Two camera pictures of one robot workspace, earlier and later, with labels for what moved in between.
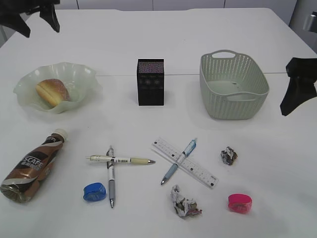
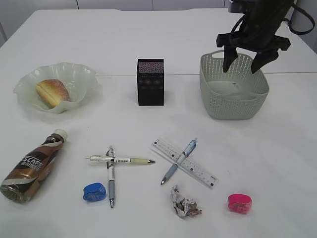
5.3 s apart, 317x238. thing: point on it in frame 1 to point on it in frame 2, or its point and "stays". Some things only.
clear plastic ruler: x=189 y=165 stays
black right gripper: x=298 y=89 to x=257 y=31
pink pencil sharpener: x=239 y=203 stays
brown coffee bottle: x=21 y=183 stays
